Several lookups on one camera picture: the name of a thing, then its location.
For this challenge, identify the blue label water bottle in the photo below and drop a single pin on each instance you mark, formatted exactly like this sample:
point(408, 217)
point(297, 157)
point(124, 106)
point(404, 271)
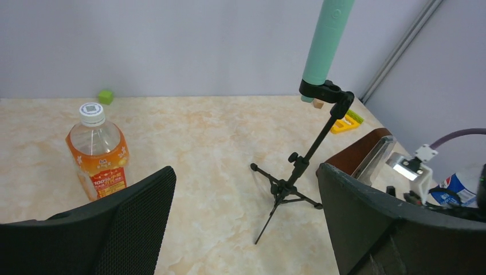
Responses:
point(463, 184)

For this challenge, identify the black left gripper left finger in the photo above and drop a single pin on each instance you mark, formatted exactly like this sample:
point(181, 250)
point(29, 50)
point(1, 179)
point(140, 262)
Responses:
point(118, 234)

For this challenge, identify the wooden block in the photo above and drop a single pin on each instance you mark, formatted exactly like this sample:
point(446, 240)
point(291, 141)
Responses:
point(317, 103)

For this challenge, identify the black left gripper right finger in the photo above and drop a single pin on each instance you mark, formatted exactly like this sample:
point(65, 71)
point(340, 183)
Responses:
point(373, 232)

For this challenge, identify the brown wooden metronome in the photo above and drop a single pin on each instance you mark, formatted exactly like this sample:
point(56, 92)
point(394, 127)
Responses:
point(364, 159)

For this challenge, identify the green lego brick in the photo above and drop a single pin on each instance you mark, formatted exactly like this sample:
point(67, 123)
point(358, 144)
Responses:
point(355, 116)

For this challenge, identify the orange tea bottle far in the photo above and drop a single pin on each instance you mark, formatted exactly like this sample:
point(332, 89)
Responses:
point(100, 153)

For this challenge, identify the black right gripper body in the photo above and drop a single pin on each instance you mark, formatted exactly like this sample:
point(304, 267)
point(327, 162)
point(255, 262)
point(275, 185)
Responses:
point(455, 210)

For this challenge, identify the green cube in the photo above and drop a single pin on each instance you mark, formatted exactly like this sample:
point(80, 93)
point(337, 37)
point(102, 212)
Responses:
point(105, 97)

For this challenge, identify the black mini tripod stand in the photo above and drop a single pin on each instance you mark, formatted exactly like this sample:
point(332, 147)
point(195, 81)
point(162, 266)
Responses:
point(284, 191)

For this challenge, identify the yellow triangle toy block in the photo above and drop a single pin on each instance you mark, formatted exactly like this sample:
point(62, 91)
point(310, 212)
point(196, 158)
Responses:
point(343, 125)

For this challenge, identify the mint green cylinder handle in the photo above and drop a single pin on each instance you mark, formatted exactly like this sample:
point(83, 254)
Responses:
point(330, 26)

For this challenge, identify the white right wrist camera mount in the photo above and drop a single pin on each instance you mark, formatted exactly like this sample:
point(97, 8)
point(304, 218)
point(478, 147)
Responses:
point(415, 170)

